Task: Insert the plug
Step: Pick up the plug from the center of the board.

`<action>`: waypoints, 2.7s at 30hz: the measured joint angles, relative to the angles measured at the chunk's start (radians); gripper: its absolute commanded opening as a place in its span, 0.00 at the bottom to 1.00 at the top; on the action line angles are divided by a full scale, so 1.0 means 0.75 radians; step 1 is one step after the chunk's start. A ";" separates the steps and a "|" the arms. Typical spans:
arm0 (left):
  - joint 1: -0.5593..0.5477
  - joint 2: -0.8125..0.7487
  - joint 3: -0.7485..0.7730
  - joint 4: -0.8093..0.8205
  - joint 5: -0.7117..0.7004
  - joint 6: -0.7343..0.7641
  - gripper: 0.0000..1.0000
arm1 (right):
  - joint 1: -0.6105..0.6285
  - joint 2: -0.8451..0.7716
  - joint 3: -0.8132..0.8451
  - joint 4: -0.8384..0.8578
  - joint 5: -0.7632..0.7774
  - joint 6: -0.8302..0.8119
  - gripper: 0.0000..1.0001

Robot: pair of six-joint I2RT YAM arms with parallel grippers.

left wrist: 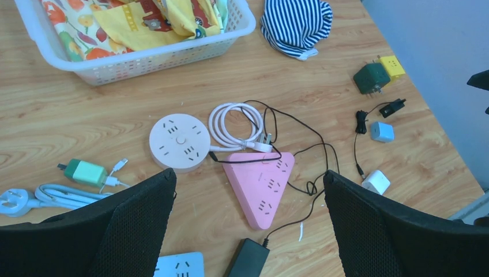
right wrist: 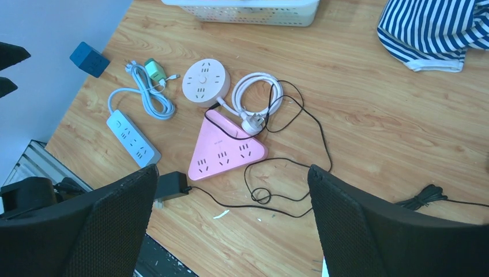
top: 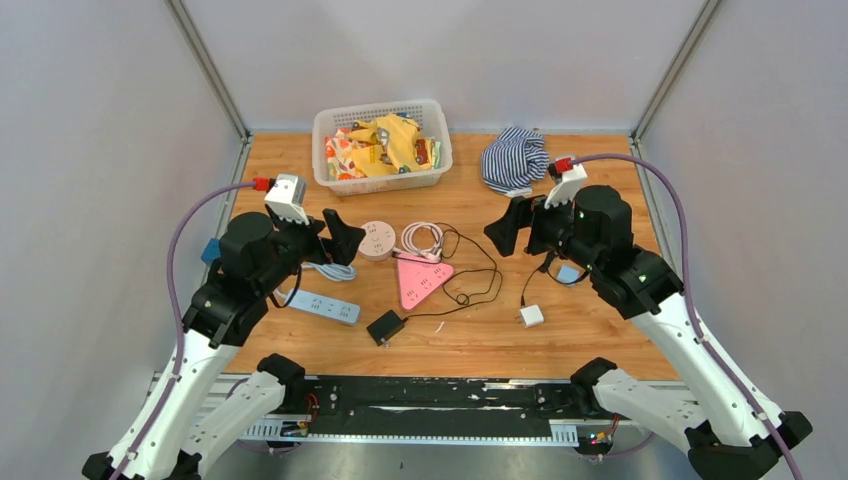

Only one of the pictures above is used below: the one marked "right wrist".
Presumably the pink triangular power strip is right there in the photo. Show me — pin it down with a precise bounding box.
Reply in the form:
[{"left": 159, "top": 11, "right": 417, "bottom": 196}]
[{"left": 187, "top": 110, "right": 268, "bottom": 181}]

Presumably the blue white striped cloth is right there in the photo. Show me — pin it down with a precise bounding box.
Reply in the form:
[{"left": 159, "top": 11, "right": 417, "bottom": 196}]
[{"left": 377, "top": 0, "right": 488, "bottom": 73}]

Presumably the aluminium frame rail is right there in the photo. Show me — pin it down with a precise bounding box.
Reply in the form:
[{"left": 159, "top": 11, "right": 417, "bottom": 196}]
[{"left": 1, "top": 140, "right": 92, "bottom": 192}]

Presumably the grey power strip cable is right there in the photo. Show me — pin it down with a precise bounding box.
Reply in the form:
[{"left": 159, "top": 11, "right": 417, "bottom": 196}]
[{"left": 107, "top": 60, "right": 176, "bottom": 121}]

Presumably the white plastic basket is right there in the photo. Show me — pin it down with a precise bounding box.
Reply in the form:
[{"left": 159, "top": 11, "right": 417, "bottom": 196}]
[{"left": 162, "top": 0, "right": 320, "bottom": 27}]

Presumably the green USB charger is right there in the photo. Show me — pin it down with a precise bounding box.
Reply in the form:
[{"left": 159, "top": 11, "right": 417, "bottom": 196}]
[{"left": 144, "top": 58, "right": 180, "bottom": 87}]

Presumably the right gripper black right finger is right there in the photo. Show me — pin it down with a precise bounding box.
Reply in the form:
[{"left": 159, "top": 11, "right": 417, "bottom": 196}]
[{"left": 307, "top": 165, "right": 488, "bottom": 276}]

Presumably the round pink power strip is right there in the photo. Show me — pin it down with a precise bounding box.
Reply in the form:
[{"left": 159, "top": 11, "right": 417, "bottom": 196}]
[{"left": 182, "top": 58, "right": 231, "bottom": 108}]

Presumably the black power adapter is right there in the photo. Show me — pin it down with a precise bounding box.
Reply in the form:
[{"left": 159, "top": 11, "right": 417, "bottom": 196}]
[{"left": 154, "top": 171, "right": 191, "bottom": 209}]

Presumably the blue cube socket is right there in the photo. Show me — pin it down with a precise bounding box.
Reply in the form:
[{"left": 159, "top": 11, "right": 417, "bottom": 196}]
[{"left": 69, "top": 42, "right": 110, "bottom": 78}]

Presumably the bundled black cable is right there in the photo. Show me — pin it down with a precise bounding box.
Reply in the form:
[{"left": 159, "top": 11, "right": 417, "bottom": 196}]
[{"left": 395, "top": 184, "right": 489, "bottom": 211}]

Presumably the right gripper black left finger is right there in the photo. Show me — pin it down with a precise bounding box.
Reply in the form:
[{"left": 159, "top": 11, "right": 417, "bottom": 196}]
[{"left": 1, "top": 164, "right": 159, "bottom": 276}]

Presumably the coiled pink cable with plug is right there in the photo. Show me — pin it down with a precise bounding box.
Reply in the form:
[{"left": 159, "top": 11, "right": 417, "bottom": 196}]
[{"left": 216, "top": 72, "right": 284, "bottom": 136}]

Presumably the white power strip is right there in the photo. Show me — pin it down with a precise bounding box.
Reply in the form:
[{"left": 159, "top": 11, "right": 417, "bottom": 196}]
[{"left": 106, "top": 110, "right": 161, "bottom": 168}]

